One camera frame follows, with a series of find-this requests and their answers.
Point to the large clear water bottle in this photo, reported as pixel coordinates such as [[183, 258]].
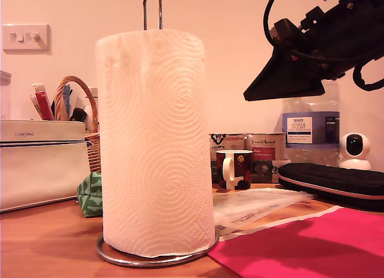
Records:
[[312, 131]]

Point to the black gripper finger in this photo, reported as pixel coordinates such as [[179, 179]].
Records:
[[282, 74], [288, 95]]

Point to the wicker basket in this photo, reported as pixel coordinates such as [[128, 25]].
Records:
[[94, 152]]

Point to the small white round camera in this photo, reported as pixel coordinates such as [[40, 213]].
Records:
[[355, 152]]

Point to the dark green flat box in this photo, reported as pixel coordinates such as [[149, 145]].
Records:
[[264, 170]]

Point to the clear plastic bag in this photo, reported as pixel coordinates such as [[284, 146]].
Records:
[[246, 203]]

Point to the dark red mug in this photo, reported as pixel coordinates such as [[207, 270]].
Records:
[[240, 167]]

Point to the green patterned pouch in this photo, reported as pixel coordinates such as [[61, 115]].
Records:
[[91, 194]]

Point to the white light switch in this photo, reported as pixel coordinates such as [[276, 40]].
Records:
[[25, 39]]

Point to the cream tube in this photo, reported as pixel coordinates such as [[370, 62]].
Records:
[[35, 108]]

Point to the black zip case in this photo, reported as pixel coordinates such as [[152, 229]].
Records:
[[330, 182]]

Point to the white Lancome bag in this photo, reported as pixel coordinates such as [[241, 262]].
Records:
[[42, 170]]

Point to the clear storage jar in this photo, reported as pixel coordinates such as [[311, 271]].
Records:
[[4, 95]]

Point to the red and white tube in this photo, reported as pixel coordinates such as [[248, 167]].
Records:
[[45, 107]]

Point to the blue tube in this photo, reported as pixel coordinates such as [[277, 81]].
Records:
[[66, 101]]

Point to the white paper sheet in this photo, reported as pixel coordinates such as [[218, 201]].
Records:
[[270, 224]]

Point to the pink paper sheet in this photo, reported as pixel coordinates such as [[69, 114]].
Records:
[[300, 251]]

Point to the white paper towel roll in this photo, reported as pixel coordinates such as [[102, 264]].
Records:
[[156, 140]]

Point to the shrink-wrapped silver food tin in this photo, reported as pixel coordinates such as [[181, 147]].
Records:
[[228, 143], [264, 143]]

